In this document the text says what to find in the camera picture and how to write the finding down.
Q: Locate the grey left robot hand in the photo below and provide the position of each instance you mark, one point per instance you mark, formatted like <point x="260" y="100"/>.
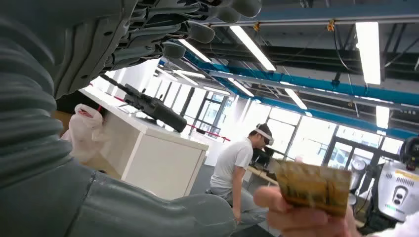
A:
<point x="98" y="26"/>

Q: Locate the yellow patterned hotel card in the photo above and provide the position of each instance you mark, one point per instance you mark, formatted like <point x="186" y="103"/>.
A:
<point x="314" y="188"/>

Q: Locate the person wearing headset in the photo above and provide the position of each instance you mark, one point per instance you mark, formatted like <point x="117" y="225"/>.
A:
<point x="229" y="163"/>

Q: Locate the white black vr headset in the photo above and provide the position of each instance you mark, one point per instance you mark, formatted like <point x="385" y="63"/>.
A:
<point x="265" y="135"/>

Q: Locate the black desktop device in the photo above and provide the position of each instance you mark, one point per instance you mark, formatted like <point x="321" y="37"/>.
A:
<point x="154" y="108"/>

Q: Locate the long ceiling light panel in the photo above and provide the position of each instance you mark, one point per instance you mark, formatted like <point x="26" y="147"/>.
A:
<point x="295" y="98"/>
<point x="194" y="50"/>
<point x="241" y="87"/>
<point x="382" y="116"/>
<point x="368" y="52"/>
<point x="252" y="47"/>

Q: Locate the translucent plastic bag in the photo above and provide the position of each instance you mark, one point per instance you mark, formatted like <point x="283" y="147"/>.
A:
<point x="85" y="130"/>

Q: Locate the white grey background robot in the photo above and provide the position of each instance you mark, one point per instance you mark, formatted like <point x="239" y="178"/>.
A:
<point x="397" y="193"/>

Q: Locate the red barrier belt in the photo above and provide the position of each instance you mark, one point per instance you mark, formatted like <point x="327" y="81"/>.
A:
<point x="209" y="133"/>

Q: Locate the white cabinet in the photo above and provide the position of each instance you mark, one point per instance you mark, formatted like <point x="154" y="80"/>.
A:
<point x="157" y="163"/>

